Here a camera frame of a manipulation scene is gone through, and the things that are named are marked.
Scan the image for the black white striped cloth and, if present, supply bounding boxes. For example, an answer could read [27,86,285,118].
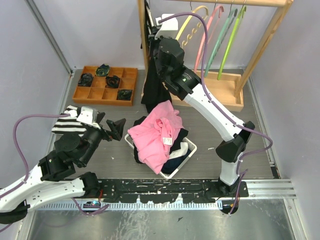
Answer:
[51,105,86,137]

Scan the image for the mint green hanger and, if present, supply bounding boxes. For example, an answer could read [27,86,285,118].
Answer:
[204,8,238,77]

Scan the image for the navy blue t shirt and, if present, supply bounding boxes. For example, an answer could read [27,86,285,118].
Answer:
[161,156,187,174]

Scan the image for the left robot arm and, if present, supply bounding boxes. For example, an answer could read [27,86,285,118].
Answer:
[0,109,126,225]

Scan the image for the wooden clothes rack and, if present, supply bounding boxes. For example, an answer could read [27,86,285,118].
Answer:
[137,0,294,112]

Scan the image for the lime green hanger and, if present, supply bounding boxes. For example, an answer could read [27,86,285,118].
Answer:
[217,6,247,80]

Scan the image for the pink t shirt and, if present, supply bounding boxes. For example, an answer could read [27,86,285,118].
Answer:
[127,100,183,174]

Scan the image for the yellow hanger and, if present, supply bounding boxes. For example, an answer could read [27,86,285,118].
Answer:
[175,1,209,50]

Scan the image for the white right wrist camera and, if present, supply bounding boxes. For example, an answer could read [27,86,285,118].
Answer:
[154,13,179,40]

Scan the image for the white perforated plastic basket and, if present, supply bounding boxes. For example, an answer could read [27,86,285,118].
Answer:
[124,134,197,180]

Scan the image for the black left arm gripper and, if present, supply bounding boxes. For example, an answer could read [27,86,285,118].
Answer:
[81,112,127,167]

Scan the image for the plain black t shirt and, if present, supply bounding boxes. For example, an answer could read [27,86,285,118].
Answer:
[133,116,189,164]

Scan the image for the orange wooden compartment tray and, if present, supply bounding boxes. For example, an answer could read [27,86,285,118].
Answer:
[72,65,138,107]

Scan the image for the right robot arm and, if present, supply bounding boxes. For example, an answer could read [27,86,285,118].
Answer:
[141,30,255,197]

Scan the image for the rolled dark sock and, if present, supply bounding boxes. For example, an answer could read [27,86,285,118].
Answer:
[117,89,133,101]
[77,73,94,87]
[95,64,111,77]
[105,75,121,89]

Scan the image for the grey slotted cable duct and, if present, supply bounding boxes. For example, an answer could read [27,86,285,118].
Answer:
[38,200,223,211]

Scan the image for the pink hanger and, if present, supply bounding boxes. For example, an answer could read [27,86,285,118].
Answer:
[193,4,225,73]

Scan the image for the white t shirt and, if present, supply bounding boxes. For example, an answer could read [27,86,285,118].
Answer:
[168,141,189,160]

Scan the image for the black printed t shirt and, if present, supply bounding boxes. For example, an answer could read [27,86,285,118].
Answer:
[141,0,172,113]

